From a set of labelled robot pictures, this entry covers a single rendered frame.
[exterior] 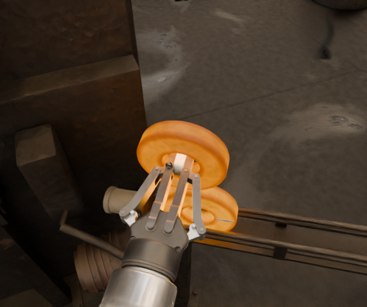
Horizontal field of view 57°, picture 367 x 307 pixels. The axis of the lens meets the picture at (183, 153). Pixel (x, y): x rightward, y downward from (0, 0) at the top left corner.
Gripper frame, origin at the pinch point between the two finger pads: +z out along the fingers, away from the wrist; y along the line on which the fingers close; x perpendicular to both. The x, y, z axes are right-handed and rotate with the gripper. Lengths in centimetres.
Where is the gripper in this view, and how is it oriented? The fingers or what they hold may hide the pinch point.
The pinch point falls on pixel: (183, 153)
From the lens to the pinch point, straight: 55.2
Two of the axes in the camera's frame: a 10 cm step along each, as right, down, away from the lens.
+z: 2.3, -7.9, 5.7
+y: 9.7, 1.8, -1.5
